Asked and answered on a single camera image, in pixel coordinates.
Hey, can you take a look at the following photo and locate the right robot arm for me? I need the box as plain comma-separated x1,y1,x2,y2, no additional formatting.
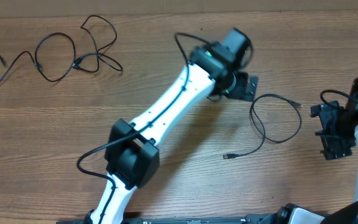
262,78,358,224

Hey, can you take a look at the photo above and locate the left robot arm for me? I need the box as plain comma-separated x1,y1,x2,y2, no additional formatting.
85,41,254,223

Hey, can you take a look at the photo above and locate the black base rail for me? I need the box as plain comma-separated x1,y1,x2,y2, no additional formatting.
56,213,291,224

